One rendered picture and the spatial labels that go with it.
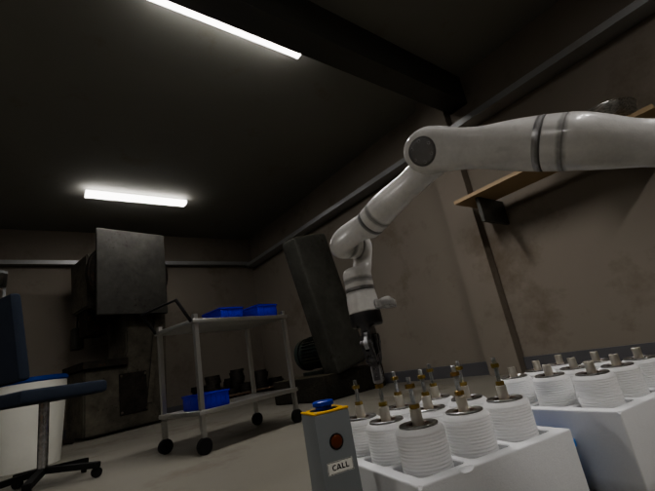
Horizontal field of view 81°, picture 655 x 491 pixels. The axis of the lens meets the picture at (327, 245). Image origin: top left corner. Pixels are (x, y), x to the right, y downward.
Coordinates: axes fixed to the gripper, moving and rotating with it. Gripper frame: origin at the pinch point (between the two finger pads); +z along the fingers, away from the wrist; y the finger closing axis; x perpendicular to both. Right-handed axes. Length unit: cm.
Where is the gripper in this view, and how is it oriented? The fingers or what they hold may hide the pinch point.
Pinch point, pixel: (377, 373)
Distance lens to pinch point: 93.0
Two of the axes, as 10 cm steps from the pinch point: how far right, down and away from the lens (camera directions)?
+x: 9.4, -2.5, -2.5
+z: 1.8, 9.4, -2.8
